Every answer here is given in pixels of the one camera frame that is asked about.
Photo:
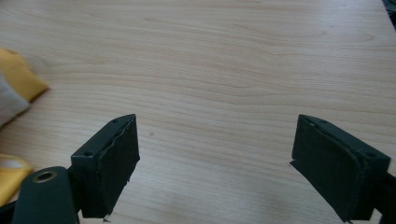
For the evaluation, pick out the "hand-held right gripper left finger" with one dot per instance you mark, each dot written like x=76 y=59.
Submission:
x=107 y=168

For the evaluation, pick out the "grey cloth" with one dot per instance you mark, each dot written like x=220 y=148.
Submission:
x=9 y=104

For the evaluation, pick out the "dark object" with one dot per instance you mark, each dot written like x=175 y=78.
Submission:
x=391 y=7

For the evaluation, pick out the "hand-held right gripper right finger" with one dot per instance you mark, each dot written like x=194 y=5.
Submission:
x=330 y=168

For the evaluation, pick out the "yellow cloth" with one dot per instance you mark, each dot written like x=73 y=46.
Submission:
x=11 y=180
x=19 y=76

